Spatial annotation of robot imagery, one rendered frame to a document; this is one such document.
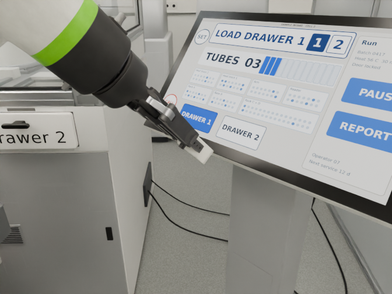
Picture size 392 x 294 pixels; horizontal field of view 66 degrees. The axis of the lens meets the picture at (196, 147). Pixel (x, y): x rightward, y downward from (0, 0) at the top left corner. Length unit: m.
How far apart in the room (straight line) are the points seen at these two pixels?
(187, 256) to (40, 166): 0.94
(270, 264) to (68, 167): 0.66
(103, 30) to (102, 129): 0.61
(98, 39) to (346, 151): 0.38
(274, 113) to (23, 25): 0.40
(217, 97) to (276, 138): 0.16
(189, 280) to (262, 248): 0.86
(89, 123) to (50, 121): 0.11
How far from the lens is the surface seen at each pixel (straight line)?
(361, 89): 0.55
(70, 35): 0.35
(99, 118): 0.94
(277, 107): 0.56
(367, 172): 0.50
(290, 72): 0.59
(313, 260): 1.79
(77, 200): 1.11
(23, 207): 1.20
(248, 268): 0.86
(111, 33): 0.37
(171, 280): 1.61
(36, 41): 0.35
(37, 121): 0.99
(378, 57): 0.57
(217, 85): 0.64
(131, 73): 0.39
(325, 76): 0.57
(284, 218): 0.70
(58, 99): 0.96
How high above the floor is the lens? 1.23
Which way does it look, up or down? 26 degrees down
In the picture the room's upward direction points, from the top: straight up
